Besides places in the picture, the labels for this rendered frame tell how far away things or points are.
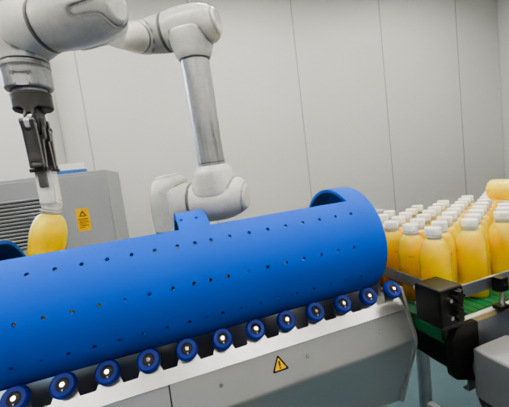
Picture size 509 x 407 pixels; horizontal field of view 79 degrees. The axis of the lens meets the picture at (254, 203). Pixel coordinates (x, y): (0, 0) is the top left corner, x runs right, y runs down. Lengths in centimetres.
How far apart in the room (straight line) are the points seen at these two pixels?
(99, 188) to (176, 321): 165
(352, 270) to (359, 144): 342
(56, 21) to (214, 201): 67
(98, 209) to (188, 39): 137
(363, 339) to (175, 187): 79
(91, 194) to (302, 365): 177
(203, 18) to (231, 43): 262
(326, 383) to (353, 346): 11
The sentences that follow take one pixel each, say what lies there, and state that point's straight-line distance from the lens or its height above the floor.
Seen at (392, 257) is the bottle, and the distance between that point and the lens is 101.
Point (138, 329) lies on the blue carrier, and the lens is 66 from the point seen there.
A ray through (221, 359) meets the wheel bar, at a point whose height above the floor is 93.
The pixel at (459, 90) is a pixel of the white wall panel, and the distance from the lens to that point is 521.
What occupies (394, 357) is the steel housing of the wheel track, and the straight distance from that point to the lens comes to 94.
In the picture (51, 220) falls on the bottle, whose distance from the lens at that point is 79.
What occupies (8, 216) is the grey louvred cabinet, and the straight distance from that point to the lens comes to 239.
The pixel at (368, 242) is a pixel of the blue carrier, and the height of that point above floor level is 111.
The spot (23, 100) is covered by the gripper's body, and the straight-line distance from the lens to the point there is 80.
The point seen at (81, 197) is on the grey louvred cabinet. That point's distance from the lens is 225.
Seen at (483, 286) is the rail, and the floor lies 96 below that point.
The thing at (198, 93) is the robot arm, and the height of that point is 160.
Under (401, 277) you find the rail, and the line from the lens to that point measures 98.
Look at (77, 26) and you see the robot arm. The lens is 73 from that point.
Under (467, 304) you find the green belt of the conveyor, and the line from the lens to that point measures 101.
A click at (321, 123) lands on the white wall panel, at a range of 390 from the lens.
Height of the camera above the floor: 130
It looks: 6 degrees down
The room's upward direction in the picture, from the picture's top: 7 degrees counter-clockwise
